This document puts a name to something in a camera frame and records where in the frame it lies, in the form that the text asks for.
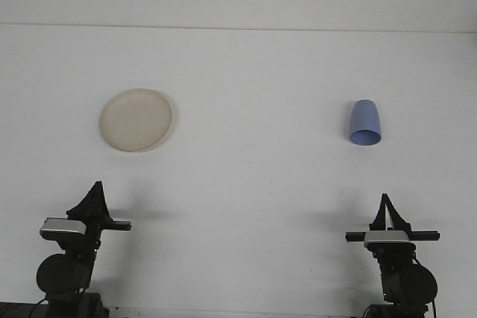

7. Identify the pale blue cup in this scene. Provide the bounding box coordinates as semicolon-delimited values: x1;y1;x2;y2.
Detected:
348;99;382;147

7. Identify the pale round plate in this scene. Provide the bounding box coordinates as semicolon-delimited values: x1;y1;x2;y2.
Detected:
98;88;176;153

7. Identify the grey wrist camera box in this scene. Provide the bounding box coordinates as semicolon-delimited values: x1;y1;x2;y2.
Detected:
39;217;88;240
363;230;411;249

